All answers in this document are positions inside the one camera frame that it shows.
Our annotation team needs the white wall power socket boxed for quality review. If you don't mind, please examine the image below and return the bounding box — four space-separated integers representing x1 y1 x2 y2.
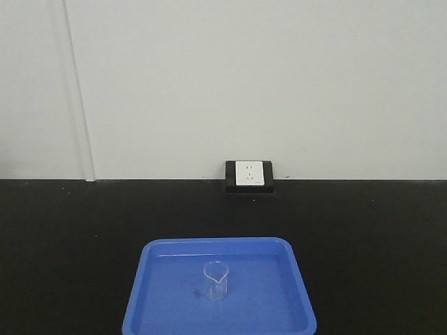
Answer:
235 161 265 186

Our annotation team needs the blue plastic tray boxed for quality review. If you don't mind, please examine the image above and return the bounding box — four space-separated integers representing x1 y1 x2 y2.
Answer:
122 237 317 334

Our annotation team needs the black socket mounting box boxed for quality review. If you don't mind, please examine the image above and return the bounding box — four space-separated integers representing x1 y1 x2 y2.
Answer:
225 161 274 195

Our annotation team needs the clear glass beaker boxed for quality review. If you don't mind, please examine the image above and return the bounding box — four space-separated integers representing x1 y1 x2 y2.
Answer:
203 261 229 301

